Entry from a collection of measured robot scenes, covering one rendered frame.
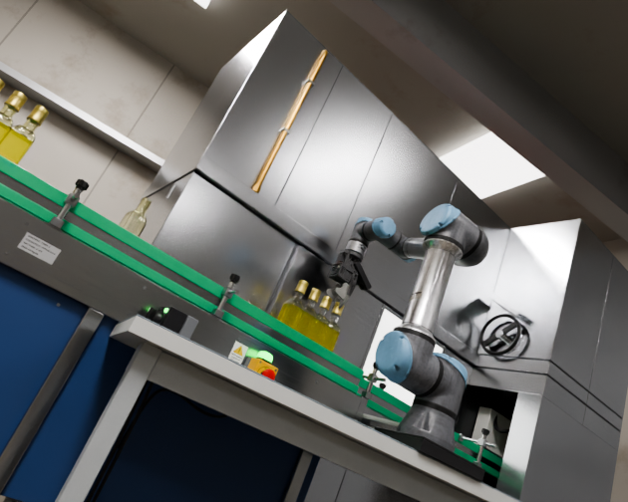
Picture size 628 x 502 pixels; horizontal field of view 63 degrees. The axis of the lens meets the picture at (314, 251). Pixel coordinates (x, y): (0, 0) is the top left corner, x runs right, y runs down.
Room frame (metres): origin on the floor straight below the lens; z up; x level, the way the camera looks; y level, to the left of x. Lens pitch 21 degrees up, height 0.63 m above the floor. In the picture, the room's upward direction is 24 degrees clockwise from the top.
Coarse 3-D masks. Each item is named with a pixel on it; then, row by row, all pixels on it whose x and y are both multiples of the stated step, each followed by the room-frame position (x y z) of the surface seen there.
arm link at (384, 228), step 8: (368, 224) 1.66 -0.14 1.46; (376, 224) 1.61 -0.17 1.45; (384, 224) 1.59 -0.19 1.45; (392, 224) 1.61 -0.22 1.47; (368, 232) 1.66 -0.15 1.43; (376, 232) 1.62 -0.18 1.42; (384, 232) 1.60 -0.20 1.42; (392, 232) 1.61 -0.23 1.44; (368, 240) 1.70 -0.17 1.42; (384, 240) 1.65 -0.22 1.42; (392, 240) 1.65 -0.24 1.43
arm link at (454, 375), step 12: (444, 360) 1.29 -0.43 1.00; (456, 360) 1.28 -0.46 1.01; (444, 372) 1.26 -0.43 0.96; (456, 372) 1.28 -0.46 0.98; (444, 384) 1.27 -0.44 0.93; (456, 384) 1.28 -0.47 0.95; (420, 396) 1.31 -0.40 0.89; (432, 396) 1.29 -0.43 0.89; (444, 396) 1.28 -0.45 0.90; (456, 396) 1.29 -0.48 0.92; (456, 408) 1.29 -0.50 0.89
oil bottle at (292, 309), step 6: (288, 300) 1.66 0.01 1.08; (294, 300) 1.64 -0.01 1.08; (282, 306) 1.67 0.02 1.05; (288, 306) 1.64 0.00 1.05; (294, 306) 1.64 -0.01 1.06; (300, 306) 1.65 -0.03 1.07; (282, 312) 1.66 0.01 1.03; (288, 312) 1.63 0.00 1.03; (294, 312) 1.64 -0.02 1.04; (300, 312) 1.65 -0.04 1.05; (282, 318) 1.64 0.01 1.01; (288, 318) 1.64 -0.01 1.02; (294, 318) 1.65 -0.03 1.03; (288, 324) 1.64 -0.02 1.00; (294, 324) 1.65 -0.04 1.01
